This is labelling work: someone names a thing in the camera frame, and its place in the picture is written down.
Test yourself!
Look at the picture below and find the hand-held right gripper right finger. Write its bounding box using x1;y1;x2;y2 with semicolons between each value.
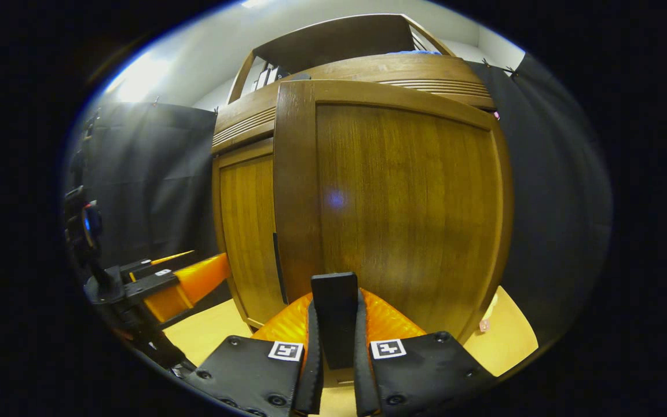
354;288;499;417

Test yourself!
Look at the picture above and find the black door handle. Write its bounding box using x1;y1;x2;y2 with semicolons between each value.
311;272;360;370

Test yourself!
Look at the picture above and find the wooden cabinet door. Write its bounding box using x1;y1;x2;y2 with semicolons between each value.
274;79;514;348
216;152;288;328

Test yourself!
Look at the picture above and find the wooden double-door shoe cabinet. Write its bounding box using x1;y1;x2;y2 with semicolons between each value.
212;14;514;348

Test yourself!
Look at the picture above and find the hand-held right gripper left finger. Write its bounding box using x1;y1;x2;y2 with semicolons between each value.
186;292;324;417

